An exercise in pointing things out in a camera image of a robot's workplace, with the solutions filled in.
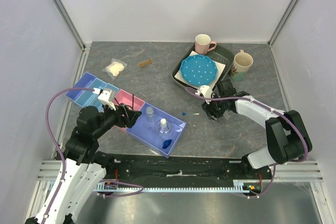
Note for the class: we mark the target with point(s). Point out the bag of cotton balls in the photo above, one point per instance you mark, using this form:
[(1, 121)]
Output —
[(114, 69)]

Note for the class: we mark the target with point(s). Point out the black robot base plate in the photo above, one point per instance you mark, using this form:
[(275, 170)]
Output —
[(155, 171)]

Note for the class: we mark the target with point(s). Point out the white square plate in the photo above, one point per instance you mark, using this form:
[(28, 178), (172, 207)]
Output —
[(197, 70)]

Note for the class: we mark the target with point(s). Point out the multicolour compartment organizer tray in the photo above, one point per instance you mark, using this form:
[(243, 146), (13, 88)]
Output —
[(141, 131)]

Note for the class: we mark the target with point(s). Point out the tan test tube brush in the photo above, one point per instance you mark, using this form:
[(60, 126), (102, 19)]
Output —
[(140, 65)]

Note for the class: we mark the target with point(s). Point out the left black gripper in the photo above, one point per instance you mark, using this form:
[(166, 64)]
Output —
[(130, 117)]

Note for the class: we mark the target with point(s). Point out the blue polka dot plate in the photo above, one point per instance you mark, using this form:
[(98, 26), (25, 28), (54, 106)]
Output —
[(198, 70)]

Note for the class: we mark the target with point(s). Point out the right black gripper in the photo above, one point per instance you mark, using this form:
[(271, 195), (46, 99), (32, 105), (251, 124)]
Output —
[(210, 111)]

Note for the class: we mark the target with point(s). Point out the clear test tube rack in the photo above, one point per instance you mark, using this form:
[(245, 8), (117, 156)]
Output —
[(227, 115)]

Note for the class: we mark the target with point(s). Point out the dark green plastic tray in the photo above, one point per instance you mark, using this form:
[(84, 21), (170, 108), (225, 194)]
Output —
[(223, 59)]

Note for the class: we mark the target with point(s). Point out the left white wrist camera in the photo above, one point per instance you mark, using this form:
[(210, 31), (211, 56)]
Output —
[(106, 97)]

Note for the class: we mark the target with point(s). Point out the round flask white stopper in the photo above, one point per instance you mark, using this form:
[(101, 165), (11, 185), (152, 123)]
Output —
[(163, 127)]

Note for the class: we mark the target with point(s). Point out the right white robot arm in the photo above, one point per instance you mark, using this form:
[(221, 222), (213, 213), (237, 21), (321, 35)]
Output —
[(286, 135)]

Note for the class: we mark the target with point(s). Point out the small clear glass bottle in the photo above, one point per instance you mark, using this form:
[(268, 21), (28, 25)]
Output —
[(150, 115)]

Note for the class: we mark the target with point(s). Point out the slotted cable duct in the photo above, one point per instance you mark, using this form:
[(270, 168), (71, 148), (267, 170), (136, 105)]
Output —
[(238, 186)]

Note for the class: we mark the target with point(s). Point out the cream floral mug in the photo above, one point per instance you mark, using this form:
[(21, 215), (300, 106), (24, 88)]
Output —
[(241, 64)]

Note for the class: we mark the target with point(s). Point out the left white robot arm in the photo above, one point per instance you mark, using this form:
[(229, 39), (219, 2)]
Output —
[(82, 165)]

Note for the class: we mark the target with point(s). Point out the pink ceramic mug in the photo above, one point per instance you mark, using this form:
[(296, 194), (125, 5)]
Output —
[(204, 44)]

